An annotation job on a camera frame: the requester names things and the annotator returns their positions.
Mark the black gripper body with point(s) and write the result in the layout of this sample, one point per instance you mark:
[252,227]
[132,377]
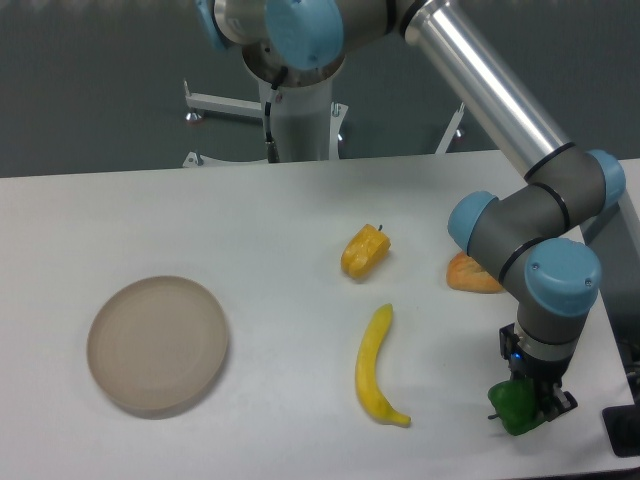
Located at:
[540,361]

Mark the green bell pepper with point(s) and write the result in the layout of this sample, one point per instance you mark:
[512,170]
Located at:
[516,405]

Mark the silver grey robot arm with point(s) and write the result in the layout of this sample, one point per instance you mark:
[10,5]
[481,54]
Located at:
[291,46]

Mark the yellow bell pepper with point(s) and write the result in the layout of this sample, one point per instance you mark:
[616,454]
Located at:
[365,251]

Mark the black device at table edge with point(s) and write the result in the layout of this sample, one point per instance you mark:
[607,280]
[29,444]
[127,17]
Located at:
[622,426]

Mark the orange croissant bread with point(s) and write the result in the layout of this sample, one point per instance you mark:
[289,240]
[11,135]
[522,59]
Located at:
[466,274]

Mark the yellow banana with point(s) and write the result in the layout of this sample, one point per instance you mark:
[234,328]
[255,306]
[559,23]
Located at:
[370,396]

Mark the beige round plate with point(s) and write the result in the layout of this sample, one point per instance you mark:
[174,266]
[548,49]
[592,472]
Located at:
[156,347]

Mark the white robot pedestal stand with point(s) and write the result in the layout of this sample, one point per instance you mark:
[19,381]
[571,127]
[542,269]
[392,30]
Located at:
[381,102]

